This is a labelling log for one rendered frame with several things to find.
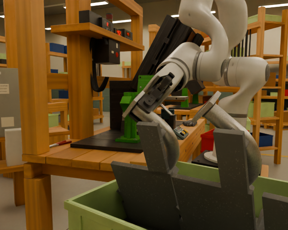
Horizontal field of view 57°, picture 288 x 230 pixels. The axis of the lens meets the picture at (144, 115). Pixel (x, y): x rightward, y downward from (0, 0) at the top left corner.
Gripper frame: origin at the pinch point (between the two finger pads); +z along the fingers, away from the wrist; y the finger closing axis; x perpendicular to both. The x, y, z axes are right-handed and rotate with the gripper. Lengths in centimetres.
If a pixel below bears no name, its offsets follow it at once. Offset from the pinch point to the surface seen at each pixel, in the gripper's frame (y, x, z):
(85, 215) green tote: -16.2, 4.9, 17.5
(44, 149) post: -83, -25, -24
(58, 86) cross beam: -80, -47, -57
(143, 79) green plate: -67, -14, -97
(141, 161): -47, 12, -28
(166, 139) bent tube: -0.3, 7.6, 2.2
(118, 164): -13.1, 3.7, 5.2
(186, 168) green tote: -24.0, 22.3, -18.2
